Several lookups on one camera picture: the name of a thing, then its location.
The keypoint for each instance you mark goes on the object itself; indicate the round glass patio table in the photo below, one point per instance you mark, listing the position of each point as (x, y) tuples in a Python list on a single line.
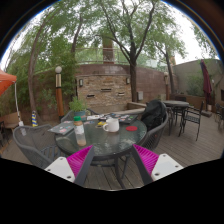
[(112, 146)]

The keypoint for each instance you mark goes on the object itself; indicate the closed maroon patio umbrella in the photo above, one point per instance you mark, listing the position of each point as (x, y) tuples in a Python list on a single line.
[(207, 89)]

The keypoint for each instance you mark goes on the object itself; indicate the potted green plant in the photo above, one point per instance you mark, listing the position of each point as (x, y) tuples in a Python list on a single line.
[(78, 106)]

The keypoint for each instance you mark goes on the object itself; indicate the grey mesh chair left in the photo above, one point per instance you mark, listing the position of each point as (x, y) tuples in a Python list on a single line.
[(37, 144)]

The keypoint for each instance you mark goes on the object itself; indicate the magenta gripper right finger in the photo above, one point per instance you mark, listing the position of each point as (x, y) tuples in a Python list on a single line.
[(152, 166)]

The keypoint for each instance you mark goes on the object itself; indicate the blue yellow folded umbrella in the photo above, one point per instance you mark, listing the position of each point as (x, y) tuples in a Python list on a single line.
[(34, 119)]

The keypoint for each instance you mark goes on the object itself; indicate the black metal chair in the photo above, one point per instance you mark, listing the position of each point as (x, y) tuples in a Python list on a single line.
[(191, 115)]

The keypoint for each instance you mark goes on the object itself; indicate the grey mesh chair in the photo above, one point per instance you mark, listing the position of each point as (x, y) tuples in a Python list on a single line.
[(154, 132), (37, 144)]

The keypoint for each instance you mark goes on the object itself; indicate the clear bottle green cap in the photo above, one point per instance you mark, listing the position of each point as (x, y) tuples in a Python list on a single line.
[(79, 131)]

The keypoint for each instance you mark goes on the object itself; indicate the far round patio table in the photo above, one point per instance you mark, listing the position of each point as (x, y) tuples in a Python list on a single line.
[(172, 104)]

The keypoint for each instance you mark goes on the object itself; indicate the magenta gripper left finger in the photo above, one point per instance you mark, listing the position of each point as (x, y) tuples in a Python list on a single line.
[(75, 167)]

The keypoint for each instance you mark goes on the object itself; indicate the grey mesh chair right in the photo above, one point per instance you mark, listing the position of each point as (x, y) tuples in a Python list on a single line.
[(154, 132)]

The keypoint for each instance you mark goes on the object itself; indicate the large tree trunk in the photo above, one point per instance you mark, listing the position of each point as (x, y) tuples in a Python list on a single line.
[(128, 22)]

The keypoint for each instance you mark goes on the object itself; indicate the lamp post with globe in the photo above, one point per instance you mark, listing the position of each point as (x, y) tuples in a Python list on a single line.
[(59, 99)]

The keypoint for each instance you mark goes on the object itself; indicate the white ceramic mug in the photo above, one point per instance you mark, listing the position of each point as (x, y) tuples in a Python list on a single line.
[(111, 125)]

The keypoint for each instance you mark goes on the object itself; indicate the grey laptop with stickers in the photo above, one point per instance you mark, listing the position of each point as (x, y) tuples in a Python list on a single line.
[(62, 128)]

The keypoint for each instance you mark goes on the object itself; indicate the black backpack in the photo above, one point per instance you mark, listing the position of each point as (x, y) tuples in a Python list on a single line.
[(154, 114)]

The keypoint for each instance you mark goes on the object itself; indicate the dark laptop with stickers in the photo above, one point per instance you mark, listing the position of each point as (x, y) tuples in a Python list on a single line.
[(124, 118)]

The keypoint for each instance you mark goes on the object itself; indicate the red round coaster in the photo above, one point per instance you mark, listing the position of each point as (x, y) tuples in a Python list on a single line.
[(131, 128)]

